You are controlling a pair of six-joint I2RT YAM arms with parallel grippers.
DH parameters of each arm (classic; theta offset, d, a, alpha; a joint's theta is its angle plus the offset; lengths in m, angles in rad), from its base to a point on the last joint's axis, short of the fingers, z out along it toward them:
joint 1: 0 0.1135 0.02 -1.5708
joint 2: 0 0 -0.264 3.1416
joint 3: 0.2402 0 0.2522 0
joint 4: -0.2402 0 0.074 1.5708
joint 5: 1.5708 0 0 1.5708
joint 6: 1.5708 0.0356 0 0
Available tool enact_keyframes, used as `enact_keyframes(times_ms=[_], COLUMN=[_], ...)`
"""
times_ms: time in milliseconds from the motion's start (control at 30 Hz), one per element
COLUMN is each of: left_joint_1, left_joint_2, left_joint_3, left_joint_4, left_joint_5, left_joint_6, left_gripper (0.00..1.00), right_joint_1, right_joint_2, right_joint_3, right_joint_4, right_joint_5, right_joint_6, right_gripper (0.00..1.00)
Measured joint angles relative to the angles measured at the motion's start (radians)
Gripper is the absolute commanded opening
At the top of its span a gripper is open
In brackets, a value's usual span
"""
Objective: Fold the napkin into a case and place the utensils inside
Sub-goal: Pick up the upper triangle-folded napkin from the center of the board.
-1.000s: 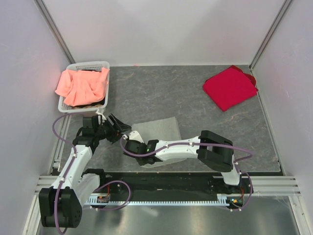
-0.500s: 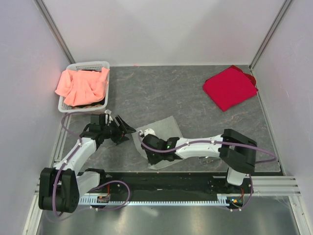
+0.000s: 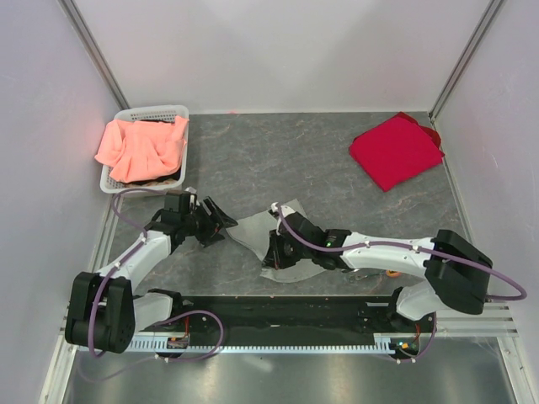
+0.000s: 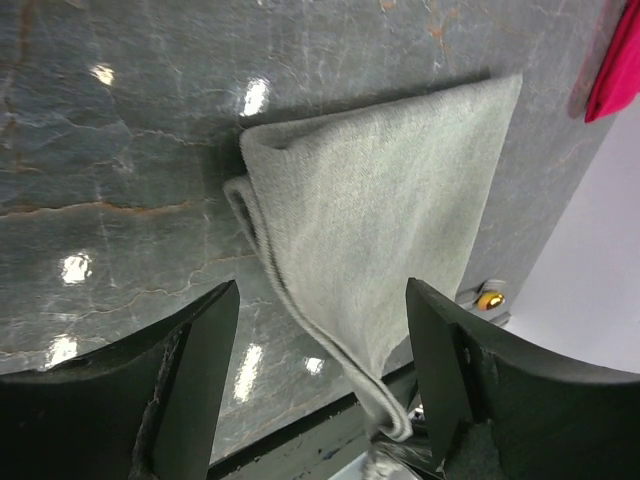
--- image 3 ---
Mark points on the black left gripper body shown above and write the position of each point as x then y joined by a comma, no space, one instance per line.
199,225

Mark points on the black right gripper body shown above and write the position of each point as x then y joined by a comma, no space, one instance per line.
284,253

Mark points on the grey cloth napkin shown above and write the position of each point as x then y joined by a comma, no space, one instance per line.
253,233

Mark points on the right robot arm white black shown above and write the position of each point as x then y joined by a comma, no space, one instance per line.
447,265

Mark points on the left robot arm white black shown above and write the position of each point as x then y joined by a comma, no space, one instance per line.
104,314

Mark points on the red folded napkin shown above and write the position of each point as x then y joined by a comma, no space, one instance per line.
397,150

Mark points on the white plastic basket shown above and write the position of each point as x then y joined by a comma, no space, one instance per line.
163,113

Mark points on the salmon pink cloth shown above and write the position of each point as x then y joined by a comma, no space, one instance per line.
140,150

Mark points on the silver spoon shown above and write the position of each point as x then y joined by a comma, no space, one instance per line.
354,277

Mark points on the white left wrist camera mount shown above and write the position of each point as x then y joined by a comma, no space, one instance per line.
191,197

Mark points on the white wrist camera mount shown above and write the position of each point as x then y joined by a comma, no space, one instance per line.
191,197
278,209

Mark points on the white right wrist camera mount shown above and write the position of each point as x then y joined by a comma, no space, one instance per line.
278,209

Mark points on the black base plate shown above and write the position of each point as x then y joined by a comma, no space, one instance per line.
280,319

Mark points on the white slotted cable duct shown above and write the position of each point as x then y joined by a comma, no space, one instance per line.
152,343

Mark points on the right aluminium frame post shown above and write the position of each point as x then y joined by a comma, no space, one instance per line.
476,38

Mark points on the aluminium frame post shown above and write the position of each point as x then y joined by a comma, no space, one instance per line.
77,21
476,38

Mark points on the left aluminium frame post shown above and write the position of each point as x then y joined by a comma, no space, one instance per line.
77,21

